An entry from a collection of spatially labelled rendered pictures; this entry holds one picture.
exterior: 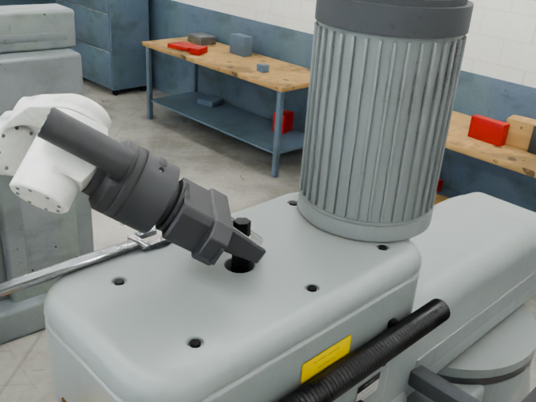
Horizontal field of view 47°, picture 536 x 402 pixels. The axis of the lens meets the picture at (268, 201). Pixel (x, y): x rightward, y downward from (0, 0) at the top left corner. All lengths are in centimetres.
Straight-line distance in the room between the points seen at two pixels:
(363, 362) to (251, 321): 17
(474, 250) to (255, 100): 594
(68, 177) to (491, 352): 88
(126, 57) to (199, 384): 764
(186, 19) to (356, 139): 706
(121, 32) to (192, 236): 742
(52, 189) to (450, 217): 84
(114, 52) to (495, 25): 469
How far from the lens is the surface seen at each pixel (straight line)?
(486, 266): 117
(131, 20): 813
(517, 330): 136
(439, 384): 105
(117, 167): 65
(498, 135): 463
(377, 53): 77
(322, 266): 79
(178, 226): 70
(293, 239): 84
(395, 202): 84
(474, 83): 532
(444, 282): 107
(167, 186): 69
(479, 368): 123
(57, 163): 67
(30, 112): 76
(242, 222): 74
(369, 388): 93
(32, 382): 355
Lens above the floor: 229
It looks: 25 degrees down
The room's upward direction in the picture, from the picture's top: 4 degrees clockwise
